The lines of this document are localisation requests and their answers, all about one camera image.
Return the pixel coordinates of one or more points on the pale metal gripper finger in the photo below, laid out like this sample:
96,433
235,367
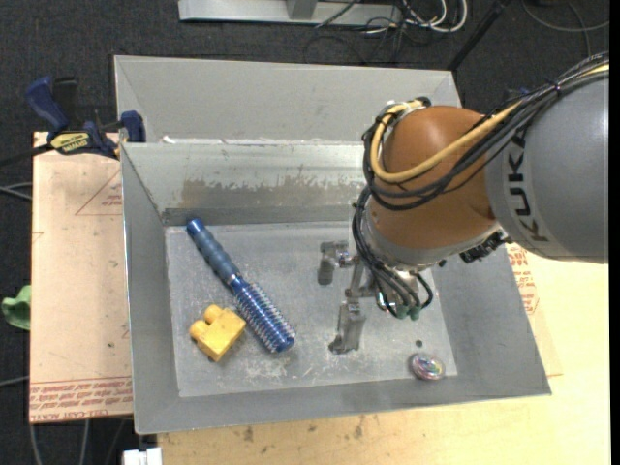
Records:
350,327
334,249

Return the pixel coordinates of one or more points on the brown cardboard board red print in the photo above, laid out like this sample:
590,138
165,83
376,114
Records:
77,269

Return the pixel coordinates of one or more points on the small shiny round disc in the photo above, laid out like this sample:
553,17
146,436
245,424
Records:
426,367

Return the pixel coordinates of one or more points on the grey metal bin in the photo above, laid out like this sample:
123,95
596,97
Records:
290,259

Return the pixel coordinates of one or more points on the yellow toy building block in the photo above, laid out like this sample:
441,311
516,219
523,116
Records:
218,331

